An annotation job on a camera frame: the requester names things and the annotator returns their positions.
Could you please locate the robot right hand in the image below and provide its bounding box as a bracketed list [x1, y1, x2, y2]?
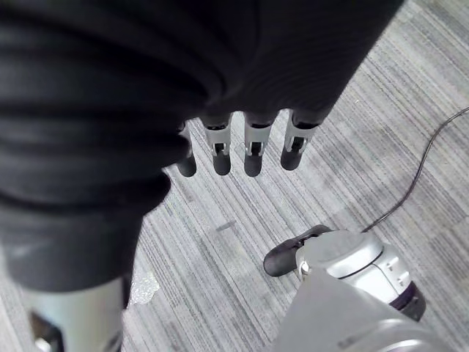
[0, 0, 391, 352]

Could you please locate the clear plastic scrap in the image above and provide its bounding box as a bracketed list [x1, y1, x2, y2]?
[128, 271, 160, 307]

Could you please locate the dark robot foot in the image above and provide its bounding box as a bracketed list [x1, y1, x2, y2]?
[263, 224, 333, 277]

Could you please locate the silver robot leg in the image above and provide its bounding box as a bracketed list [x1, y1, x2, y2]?
[266, 229, 469, 352]

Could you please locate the black floor cable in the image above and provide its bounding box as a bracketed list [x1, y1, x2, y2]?
[361, 108, 469, 233]

